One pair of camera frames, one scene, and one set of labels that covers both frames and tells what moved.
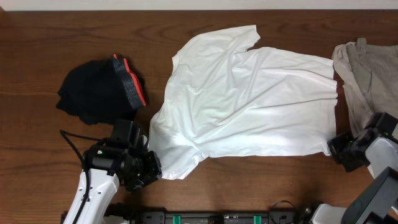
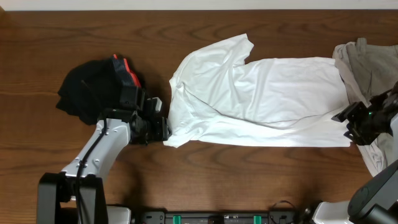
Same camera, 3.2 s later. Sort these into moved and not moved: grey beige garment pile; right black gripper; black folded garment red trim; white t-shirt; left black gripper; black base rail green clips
Moved: white t-shirt; left black gripper; right black gripper
Not moved: grey beige garment pile; black folded garment red trim; black base rail green clips
